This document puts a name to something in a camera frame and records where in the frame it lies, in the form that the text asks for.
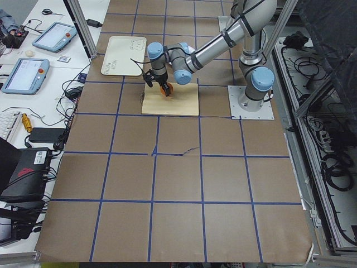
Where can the bamboo cutting board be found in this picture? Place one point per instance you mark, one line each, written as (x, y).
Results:
(183, 101)

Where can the aluminium frame post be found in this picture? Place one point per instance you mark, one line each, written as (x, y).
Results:
(79, 21)

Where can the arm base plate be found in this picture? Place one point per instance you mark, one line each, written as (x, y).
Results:
(241, 107)

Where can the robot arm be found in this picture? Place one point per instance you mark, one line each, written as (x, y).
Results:
(246, 22)

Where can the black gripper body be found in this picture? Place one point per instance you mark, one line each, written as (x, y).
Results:
(162, 80)

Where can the black scissors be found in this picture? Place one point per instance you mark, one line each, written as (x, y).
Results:
(47, 11)

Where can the black flat power brick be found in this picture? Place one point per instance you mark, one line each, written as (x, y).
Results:
(46, 135)

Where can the upper blue teach pendant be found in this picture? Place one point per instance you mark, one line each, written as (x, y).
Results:
(56, 37)

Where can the lower blue teach pendant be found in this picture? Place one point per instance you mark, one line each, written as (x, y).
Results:
(26, 77)

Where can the blue teach pendant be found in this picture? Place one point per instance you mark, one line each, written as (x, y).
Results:
(56, 37)
(26, 77)

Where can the orange fruit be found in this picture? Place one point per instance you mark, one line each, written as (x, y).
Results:
(171, 90)

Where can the black computer box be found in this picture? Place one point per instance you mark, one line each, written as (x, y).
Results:
(23, 173)

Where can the gold cylindrical tool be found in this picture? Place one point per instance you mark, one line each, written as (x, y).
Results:
(26, 123)

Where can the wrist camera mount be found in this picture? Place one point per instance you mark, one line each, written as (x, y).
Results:
(149, 77)

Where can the cream bear tray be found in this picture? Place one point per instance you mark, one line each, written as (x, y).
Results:
(124, 56)

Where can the white keyboard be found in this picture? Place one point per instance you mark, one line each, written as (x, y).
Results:
(9, 123)

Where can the black power adapter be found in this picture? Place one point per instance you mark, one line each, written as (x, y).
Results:
(94, 23)

